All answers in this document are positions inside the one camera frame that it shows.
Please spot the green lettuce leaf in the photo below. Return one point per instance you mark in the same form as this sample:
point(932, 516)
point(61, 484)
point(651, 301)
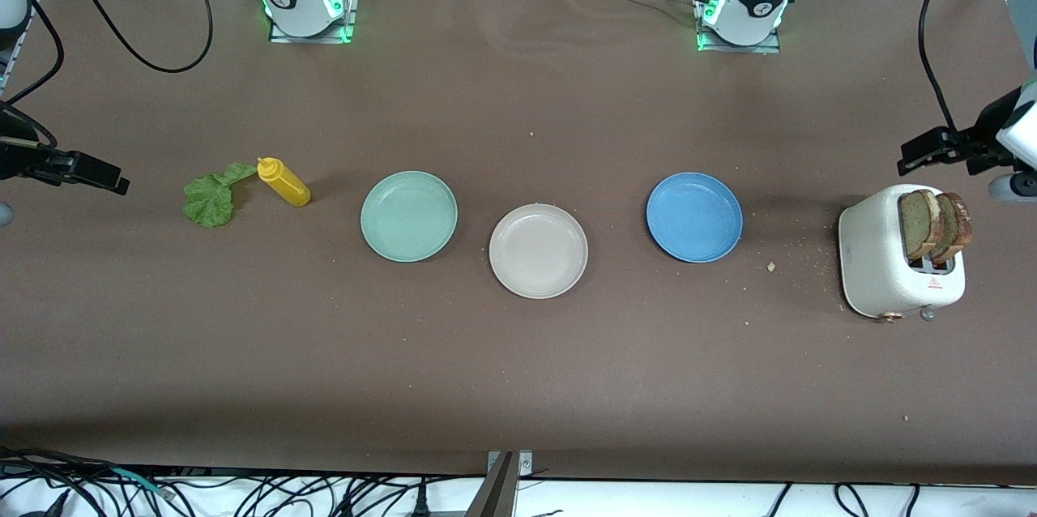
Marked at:
point(209, 201)

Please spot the yellow mustard squeeze bottle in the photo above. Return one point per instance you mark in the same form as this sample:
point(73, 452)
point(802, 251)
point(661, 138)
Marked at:
point(285, 183)

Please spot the black power plug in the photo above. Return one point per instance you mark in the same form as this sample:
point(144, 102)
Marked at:
point(420, 501)

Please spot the brown bread slice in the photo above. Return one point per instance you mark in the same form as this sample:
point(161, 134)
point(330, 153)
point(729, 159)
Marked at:
point(915, 225)
point(958, 225)

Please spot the aluminium frame post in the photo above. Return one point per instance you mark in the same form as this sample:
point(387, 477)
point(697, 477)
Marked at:
point(494, 497)

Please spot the metal corner bracket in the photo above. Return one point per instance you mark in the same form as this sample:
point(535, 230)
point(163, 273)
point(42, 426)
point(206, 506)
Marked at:
point(525, 464)

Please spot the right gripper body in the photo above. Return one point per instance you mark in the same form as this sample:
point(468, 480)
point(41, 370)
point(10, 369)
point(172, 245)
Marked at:
point(16, 157)

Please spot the blue plate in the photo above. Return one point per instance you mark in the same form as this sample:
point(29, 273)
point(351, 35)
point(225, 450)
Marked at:
point(694, 217)

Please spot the light green plate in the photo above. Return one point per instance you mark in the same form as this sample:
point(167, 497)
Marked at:
point(409, 215)

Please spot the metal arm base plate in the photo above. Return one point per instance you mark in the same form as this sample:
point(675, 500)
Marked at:
point(350, 14)
point(774, 45)

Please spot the beige plate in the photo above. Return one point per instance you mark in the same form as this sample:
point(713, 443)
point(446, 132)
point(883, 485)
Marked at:
point(538, 251)

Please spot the white toaster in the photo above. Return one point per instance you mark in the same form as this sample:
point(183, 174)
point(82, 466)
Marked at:
point(871, 258)

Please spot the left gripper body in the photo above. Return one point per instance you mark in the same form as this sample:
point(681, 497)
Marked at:
point(979, 139)

